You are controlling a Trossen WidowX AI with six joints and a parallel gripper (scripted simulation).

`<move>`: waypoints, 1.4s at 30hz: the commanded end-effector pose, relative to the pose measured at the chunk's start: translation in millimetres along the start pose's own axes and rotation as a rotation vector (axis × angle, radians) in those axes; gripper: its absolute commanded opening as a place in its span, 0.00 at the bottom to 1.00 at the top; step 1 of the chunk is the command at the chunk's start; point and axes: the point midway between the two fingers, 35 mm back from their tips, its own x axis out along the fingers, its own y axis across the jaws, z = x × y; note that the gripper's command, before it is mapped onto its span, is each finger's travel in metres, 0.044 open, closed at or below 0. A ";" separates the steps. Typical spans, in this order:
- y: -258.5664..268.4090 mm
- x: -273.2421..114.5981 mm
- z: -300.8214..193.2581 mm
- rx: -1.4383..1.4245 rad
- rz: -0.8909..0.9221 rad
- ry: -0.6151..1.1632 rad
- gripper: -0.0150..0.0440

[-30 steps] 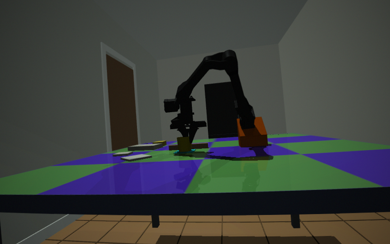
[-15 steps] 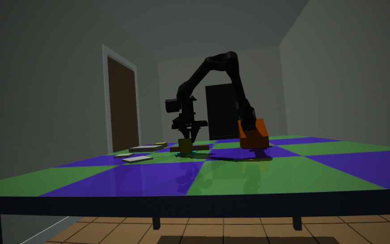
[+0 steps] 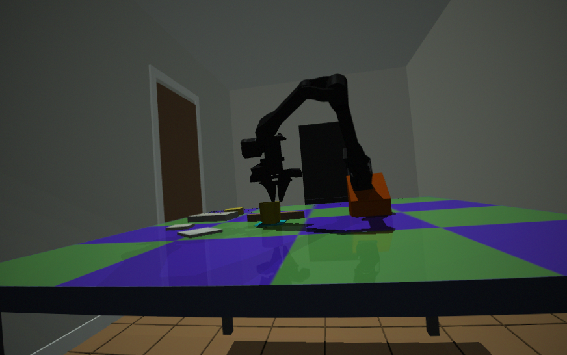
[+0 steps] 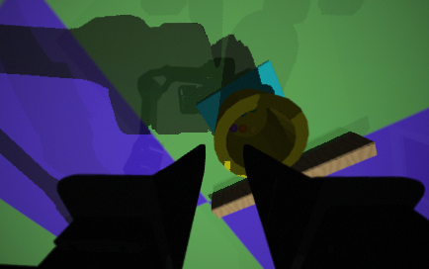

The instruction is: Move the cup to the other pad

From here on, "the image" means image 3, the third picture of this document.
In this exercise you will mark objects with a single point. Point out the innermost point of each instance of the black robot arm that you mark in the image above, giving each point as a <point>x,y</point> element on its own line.
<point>328,88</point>

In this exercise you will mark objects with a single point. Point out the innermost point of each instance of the yellow block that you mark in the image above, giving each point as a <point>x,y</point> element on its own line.
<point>239,209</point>

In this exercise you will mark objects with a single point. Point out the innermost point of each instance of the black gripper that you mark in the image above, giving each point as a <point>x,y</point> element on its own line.
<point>284,177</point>

